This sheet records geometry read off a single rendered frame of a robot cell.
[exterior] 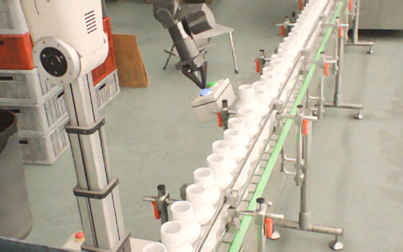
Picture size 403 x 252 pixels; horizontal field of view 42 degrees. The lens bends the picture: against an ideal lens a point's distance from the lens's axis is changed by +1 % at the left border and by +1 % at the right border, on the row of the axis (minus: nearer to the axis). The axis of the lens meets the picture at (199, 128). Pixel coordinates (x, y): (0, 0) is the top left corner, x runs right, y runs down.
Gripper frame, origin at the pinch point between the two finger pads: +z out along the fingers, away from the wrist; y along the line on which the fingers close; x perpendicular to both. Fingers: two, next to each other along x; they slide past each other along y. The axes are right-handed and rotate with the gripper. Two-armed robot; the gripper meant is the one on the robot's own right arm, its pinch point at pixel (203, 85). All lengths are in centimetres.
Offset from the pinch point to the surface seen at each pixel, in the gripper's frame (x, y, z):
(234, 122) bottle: -16.5, -26.3, 3.4
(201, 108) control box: 1.3, -4.3, 5.1
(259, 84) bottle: -17.2, -2.9, 3.3
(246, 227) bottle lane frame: -17, -43, 21
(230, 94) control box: -4.2, 6.2, 6.7
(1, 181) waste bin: 139, 41, 28
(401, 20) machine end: -27, 419, 108
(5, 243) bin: 36, -55, 8
